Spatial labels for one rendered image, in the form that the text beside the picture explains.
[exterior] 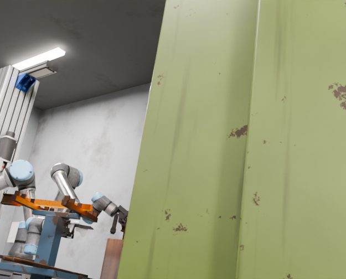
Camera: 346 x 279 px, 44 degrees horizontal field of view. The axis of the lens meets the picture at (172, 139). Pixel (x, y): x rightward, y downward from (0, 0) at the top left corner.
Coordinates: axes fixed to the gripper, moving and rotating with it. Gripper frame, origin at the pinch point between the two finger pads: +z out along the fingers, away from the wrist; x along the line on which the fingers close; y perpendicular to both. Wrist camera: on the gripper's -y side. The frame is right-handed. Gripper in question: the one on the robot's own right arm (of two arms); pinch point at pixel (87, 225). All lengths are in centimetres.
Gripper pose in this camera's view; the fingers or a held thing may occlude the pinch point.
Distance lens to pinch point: 225.5
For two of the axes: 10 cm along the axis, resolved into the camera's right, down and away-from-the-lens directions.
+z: 9.4, 0.1, -3.3
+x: -3.0, -3.8, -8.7
